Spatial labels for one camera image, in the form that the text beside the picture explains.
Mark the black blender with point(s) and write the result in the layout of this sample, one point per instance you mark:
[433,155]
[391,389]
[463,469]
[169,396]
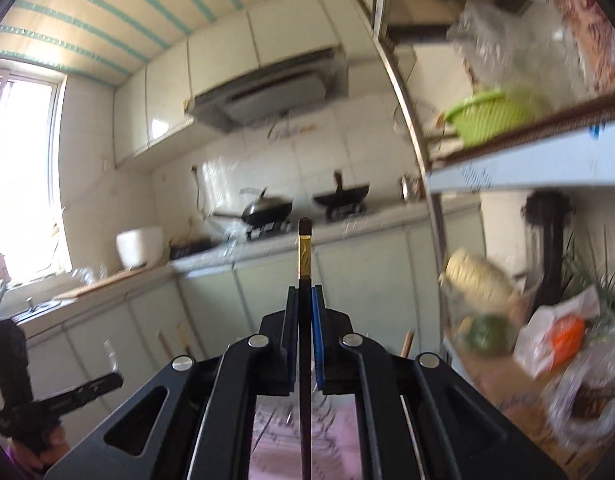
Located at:
[547,230]

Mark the kitchen base cabinets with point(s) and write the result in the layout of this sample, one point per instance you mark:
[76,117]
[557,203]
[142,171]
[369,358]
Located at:
[212,300]

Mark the gas stove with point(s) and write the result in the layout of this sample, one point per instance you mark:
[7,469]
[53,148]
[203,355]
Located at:
[307,222]

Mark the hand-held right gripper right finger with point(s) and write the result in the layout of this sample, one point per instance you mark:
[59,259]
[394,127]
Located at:
[318,350]

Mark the green plastic basket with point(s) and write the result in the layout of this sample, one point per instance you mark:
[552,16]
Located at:
[487,115]

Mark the green plant leaves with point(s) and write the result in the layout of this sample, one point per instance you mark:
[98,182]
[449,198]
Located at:
[602,280]

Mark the white and orange paper packet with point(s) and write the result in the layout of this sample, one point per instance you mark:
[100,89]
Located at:
[557,330]

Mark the clear plastic container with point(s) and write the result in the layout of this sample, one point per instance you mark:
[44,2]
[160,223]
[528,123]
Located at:
[522,305]

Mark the black wok with lid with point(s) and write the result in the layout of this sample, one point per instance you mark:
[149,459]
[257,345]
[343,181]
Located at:
[265,210]

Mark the black frying pan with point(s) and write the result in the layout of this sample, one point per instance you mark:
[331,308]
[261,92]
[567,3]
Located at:
[342,195]

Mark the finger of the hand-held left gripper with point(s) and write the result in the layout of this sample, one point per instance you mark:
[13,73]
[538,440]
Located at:
[12,360]
[87,391]

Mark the window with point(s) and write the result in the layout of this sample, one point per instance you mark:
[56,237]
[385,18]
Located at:
[17,170]

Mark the small metal kettle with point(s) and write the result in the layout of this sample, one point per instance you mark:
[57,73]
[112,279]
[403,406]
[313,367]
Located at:
[409,187]

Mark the clear crumpled plastic bag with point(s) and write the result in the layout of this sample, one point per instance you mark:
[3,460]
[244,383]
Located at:
[587,395]

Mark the range hood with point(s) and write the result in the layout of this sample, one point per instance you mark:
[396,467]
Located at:
[272,90]

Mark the white rice cooker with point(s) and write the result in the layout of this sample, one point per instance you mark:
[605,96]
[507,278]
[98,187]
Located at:
[140,247]

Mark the napa cabbage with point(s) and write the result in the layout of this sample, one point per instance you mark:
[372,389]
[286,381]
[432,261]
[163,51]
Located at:
[475,275]

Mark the green bell pepper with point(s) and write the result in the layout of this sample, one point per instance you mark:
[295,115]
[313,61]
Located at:
[487,335]

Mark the large clear plastic bag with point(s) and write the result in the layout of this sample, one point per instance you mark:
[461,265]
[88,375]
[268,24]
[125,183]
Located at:
[512,35]

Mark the cardboard shelf liner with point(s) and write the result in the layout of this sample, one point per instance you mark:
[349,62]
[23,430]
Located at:
[517,390]

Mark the person's left hand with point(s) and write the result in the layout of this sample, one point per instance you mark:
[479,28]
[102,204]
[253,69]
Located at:
[52,447]

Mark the metal shelf rack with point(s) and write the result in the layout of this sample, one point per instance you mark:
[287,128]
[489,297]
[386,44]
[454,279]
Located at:
[412,135]

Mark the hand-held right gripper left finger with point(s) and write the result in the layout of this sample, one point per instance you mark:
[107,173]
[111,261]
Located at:
[290,350]

